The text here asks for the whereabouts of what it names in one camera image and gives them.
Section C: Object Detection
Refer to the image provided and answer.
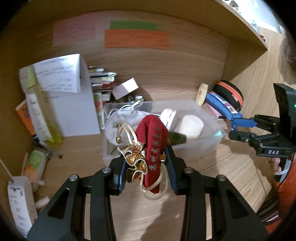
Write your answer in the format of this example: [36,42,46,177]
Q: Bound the fruit print book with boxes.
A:
[93,92,104,130]

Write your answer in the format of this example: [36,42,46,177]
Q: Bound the person's right hand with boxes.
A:
[268,158,283,176]

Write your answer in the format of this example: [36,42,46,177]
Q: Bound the stack of books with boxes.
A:
[88,65,117,102]

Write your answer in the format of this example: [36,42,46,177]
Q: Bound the wooden shelf board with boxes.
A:
[215,0,269,50]

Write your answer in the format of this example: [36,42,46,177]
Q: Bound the white plastic bag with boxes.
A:
[106,109,148,144]

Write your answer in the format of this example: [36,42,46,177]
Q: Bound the green orange snack packet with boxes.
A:
[23,149,47,186]

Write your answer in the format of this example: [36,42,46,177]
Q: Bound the orange paper note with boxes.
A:
[104,29,170,51]

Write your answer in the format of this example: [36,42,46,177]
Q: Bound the yellow green plastic bottle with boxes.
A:
[20,66,64,146]

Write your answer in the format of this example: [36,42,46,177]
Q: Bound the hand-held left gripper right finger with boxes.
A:
[164,145,270,241]

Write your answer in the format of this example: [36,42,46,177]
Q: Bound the pink flat case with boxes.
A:
[206,102,225,120]

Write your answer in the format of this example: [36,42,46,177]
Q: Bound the white crumpled tissue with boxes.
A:
[35,196,50,208]

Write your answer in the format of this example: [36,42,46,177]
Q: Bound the orange black round case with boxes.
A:
[213,80,244,114]

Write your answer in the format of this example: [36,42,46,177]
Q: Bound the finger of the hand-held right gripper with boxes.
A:
[230,116,258,131]
[228,130,254,145]

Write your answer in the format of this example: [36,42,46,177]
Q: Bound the orange book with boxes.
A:
[15,100,37,139]

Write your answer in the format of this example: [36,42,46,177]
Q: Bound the small white cardboard box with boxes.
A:
[112,77,139,100]

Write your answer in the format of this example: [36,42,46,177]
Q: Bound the clear plastic storage bin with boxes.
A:
[103,100,228,163]

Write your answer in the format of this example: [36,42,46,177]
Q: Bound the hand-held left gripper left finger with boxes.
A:
[26,152,127,241]

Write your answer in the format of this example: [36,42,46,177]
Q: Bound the dark green bottle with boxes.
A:
[168,132,187,145]

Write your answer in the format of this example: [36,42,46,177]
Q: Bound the green paper note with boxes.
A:
[110,21,158,31]

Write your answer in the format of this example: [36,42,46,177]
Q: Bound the pink paper note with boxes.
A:
[53,13,97,47]

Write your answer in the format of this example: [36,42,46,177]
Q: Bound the cream pillar candle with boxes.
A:
[179,115,204,139]

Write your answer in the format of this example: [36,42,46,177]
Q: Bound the white notepad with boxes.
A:
[19,54,101,137]

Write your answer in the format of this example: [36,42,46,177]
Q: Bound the red gold drawstring pouch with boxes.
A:
[117,114,170,200]

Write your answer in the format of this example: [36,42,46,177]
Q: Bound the blue pencil case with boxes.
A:
[205,91,243,121]

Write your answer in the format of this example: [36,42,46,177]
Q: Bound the yellow lotion tube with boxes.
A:
[195,83,209,106]

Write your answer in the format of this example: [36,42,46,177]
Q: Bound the wooden desktop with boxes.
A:
[0,93,296,241]

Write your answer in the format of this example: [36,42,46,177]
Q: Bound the pile of small trinkets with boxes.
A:
[116,94,145,103]

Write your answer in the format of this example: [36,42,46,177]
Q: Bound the white round tin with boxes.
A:
[159,108,178,130]

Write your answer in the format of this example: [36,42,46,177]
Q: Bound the black pens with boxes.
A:
[35,139,64,160]

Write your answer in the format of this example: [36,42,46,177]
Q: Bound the person's orange clothing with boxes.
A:
[264,160,296,234]

